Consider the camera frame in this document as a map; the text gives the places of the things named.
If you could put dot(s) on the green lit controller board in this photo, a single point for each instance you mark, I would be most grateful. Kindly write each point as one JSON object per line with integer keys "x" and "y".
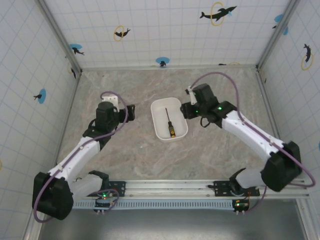
{"x": 241, "y": 205}
{"x": 103, "y": 198}

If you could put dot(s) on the white plastic bin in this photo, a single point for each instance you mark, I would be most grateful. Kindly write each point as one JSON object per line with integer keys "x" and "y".
{"x": 160, "y": 125}

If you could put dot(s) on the aluminium corner frame post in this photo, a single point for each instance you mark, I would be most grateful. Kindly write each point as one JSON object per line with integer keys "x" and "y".
{"x": 60, "y": 40}
{"x": 277, "y": 35}

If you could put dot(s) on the blue disc dolphin sticker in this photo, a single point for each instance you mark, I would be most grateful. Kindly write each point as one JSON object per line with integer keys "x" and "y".
{"x": 41, "y": 96}
{"x": 76, "y": 48}
{"x": 162, "y": 61}

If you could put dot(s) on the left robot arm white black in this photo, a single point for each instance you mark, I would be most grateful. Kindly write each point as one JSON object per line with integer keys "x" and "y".
{"x": 82, "y": 150}

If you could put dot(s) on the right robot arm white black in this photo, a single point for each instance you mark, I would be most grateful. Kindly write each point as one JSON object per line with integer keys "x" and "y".
{"x": 250, "y": 132}

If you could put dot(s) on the grey metal shelf plate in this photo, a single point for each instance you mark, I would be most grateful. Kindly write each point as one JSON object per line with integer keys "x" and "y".
{"x": 175, "y": 225}

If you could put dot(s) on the aluminium table edge bar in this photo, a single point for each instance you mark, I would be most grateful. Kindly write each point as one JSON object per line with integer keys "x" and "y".
{"x": 170, "y": 67}

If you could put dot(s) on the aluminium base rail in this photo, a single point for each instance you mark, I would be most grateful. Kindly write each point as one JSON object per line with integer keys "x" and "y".
{"x": 170, "y": 187}

